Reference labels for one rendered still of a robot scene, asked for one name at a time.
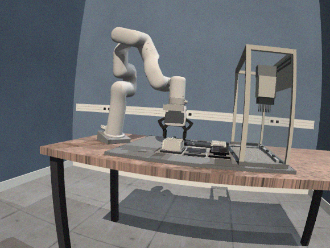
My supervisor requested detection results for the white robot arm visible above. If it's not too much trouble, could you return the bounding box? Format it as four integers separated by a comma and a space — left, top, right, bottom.
101, 27, 188, 138

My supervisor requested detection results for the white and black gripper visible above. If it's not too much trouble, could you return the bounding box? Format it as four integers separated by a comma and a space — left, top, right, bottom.
158, 106, 193, 140

